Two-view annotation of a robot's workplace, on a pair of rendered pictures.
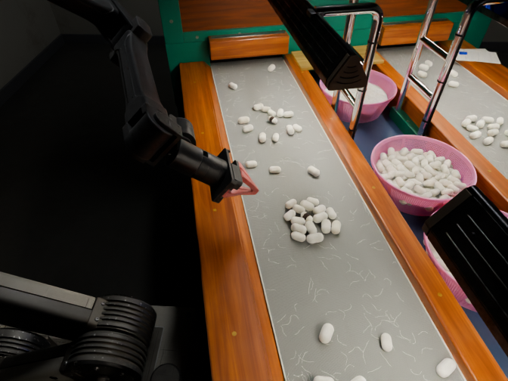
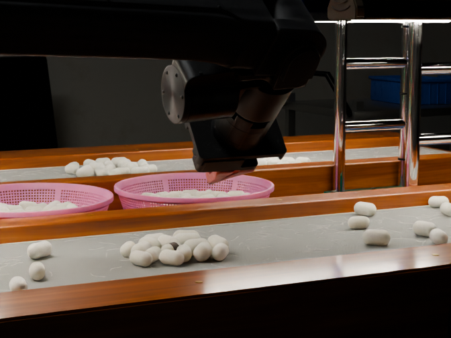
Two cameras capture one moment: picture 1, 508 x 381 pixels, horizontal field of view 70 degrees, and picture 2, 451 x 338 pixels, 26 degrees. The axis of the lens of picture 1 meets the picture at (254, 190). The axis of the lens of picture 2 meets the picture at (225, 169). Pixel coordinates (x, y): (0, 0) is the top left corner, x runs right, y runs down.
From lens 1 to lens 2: 137 cm
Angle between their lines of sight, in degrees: 93
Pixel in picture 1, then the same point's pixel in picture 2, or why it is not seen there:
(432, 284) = (267, 201)
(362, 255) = (229, 235)
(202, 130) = not seen: outside the picture
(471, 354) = (344, 195)
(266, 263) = not seen: hidden behind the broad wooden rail
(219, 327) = (436, 260)
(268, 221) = not seen: hidden behind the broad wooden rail
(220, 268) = (336, 267)
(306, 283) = (305, 253)
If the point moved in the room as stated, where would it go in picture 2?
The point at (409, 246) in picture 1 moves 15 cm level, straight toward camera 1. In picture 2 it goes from (211, 205) to (307, 212)
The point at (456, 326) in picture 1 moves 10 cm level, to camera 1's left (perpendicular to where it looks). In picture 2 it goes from (317, 197) to (339, 208)
